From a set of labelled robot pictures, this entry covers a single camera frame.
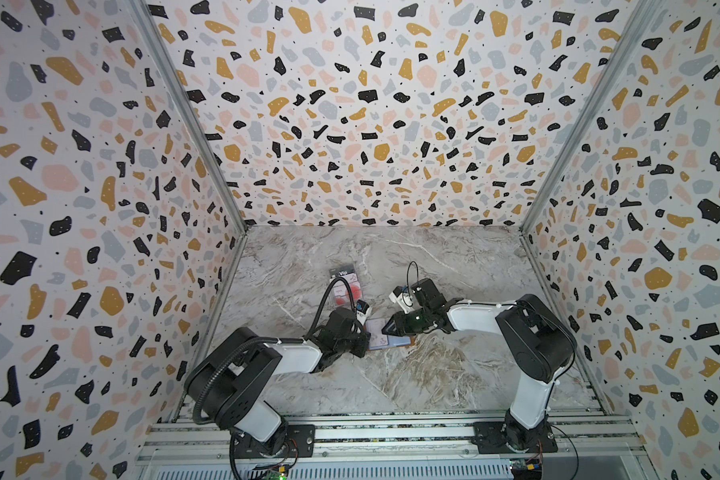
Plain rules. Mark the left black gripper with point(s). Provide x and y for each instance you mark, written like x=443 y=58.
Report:
x=362 y=350

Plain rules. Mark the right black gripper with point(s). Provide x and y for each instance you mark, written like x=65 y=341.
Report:
x=400 y=323

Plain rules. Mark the brown leather card holder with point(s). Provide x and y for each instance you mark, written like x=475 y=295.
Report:
x=380 y=341

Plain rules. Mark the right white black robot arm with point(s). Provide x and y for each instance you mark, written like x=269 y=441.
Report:
x=541 y=346

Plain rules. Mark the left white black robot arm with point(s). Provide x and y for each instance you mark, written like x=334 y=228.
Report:
x=227 y=386

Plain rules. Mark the clear plastic card box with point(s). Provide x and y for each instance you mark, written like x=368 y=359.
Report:
x=338 y=272

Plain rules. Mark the white ventilation grille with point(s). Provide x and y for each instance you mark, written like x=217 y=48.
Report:
x=435 y=469

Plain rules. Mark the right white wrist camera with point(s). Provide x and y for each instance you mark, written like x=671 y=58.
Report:
x=401 y=297

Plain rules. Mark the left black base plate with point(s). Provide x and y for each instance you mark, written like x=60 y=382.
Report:
x=288 y=441

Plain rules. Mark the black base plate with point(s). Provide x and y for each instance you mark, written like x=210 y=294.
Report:
x=288 y=441
x=512 y=438

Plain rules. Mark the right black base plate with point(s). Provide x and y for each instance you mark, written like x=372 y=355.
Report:
x=512 y=438

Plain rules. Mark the aluminium mounting rail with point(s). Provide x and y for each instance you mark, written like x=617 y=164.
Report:
x=396 y=436

